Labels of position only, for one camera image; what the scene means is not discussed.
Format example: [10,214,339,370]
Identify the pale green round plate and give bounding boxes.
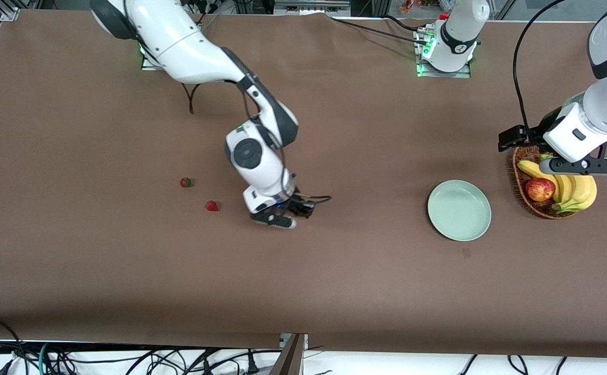
[427,180,492,242]

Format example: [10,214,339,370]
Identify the red apple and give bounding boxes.
[525,178,556,203]

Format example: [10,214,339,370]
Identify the brown wicker basket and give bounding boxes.
[512,146,583,220]

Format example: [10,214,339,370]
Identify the yellow banana bunch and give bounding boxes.
[517,154,598,215]

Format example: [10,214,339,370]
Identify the brown wooden beam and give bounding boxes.
[269,333,306,375]

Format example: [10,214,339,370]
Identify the colourful background objects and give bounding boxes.
[400,0,442,14]

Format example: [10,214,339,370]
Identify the grey metal box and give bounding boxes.
[274,0,352,16]

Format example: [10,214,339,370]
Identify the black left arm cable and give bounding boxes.
[513,0,567,152]

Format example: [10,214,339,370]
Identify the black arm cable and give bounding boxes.
[513,0,567,152]
[181,81,332,206]

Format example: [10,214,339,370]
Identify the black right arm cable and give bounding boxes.
[181,81,332,206]

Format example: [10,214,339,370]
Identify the black cable across table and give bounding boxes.
[329,16,429,45]

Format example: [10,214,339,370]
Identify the teal floor cable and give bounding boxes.
[38,342,82,375]

